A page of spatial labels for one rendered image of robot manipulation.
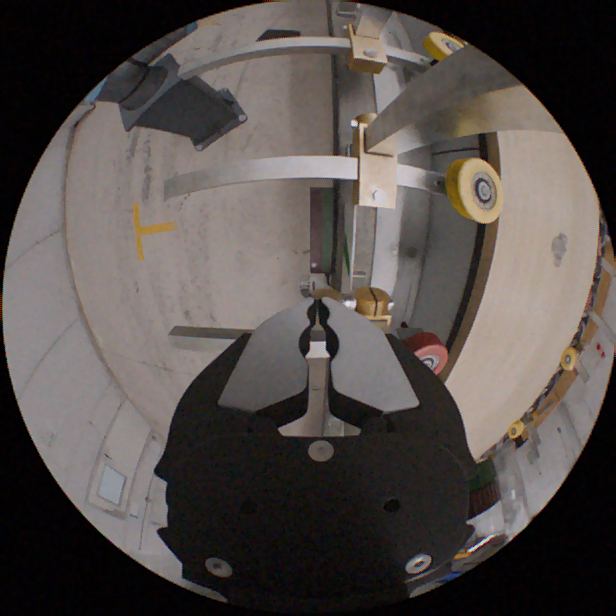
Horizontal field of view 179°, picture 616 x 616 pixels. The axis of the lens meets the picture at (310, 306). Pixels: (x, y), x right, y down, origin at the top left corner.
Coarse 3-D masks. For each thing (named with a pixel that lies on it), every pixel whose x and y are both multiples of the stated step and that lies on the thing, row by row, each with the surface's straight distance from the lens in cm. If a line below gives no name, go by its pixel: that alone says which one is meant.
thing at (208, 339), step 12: (168, 336) 41; (180, 336) 39; (192, 336) 37; (204, 336) 36; (216, 336) 36; (228, 336) 35; (312, 336) 33; (324, 336) 33; (396, 336) 35; (408, 336) 36; (180, 348) 41; (192, 348) 39; (204, 348) 38; (216, 348) 37; (312, 348) 33; (324, 348) 33
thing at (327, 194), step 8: (328, 192) 41; (328, 200) 41; (328, 208) 41; (328, 216) 41; (328, 224) 41; (328, 232) 42; (328, 240) 42; (328, 248) 42; (328, 256) 43; (328, 264) 43
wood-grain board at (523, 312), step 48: (528, 144) 42; (528, 192) 38; (576, 192) 67; (528, 240) 38; (576, 240) 65; (480, 288) 33; (528, 288) 43; (576, 288) 76; (480, 336) 38; (528, 336) 53; (480, 384) 51; (528, 384) 82; (480, 432) 90
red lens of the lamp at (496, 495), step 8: (496, 480) 21; (488, 488) 19; (496, 488) 20; (472, 496) 19; (480, 496) 19; (488, 496) 19; (496, 496) 20; (472, 504) 19; (480, 504) 19; (488, 504) 19; (472, 512) 19; (480, 512) 19
